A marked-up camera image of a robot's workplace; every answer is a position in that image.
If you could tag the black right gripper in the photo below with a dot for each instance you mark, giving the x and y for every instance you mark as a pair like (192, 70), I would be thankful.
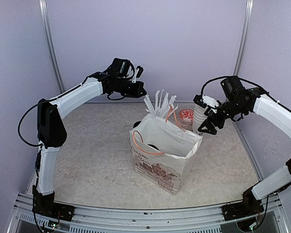
(209, 122)

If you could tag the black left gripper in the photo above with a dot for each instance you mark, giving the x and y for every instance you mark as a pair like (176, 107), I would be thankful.
(137, 93)

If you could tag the white paper takeout bag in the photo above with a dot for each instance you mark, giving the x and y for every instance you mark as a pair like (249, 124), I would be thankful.
(169, 166)

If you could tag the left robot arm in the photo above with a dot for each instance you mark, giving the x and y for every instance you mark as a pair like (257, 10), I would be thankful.
(120, 77)

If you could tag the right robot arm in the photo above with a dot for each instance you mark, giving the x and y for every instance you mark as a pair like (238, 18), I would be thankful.
(244, 97)

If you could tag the stack of white paper cups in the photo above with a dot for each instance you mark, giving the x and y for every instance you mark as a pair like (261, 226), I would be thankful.
(198, 117)

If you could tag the red patterned bowl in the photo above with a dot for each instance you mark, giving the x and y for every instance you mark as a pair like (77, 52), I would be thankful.
(186, 118)

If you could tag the stack of black lids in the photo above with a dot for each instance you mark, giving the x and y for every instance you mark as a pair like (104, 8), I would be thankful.
(136, 124)

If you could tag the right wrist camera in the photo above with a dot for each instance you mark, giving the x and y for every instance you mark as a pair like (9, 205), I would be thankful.
(206, 101)

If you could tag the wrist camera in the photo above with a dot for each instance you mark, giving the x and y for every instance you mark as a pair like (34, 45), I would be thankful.
(206, 101)
(138, 72)

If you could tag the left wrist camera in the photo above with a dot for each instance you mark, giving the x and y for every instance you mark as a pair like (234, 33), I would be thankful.
(138, 72)

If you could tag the right aluminium corner post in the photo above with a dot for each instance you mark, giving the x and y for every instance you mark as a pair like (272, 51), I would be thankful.
(244, 36)

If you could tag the aluminium corner post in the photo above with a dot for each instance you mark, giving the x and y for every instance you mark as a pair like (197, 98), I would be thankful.
(244, 36)
(47, 29)

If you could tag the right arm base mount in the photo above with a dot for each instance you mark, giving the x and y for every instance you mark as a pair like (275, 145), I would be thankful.
(247, 207)

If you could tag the front aluminium frame rail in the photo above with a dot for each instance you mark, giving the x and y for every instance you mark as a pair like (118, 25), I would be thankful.
(89, 219)

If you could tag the left aluminium corner post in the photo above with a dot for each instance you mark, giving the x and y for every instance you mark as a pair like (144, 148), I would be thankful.
(47, 29)

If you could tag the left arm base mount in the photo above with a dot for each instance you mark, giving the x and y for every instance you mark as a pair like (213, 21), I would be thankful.
(53, 211)

